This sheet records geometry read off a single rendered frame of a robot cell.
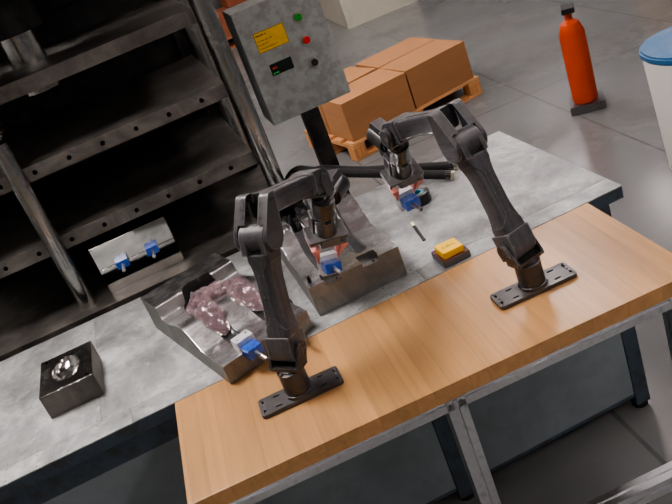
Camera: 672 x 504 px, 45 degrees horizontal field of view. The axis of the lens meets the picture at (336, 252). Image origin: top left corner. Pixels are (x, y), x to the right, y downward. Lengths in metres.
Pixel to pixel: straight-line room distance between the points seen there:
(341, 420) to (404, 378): 0.17
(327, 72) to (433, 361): 1.35
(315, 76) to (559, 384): 1.30
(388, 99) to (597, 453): 3.29
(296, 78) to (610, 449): 1.57
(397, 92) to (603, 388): 3.21
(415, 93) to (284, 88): 2.76
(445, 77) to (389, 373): 3.99
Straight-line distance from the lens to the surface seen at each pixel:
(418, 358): 1.85
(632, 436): 2.71
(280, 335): 1.80
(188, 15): 2.73
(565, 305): 1.89
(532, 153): 2.65
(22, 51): 2.95
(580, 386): 2.61
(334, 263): 2.06
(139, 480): 2.26
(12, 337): 2.96
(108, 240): 2.82
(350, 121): 5.30
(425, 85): 5.57
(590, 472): 2.62
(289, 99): 2.86
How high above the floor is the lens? 1.85
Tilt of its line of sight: 26 degrees down
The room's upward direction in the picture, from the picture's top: 21 degrees counter-clockwise
